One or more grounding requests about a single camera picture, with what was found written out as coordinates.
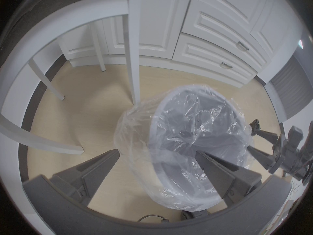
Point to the white trash bin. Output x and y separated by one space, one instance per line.
152 136

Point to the clear plastic bag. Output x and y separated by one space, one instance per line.
132 141

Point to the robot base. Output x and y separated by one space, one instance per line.
193 215

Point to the grey curtain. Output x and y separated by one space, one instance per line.
291 87

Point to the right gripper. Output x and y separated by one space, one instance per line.
294 161

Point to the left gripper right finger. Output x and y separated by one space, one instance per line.
220 177

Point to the grey padded white chair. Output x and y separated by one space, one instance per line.
61 21

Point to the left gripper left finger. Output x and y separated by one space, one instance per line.
97 175

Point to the white wardrobe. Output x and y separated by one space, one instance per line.
220 16

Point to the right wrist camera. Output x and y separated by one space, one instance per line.
295 135

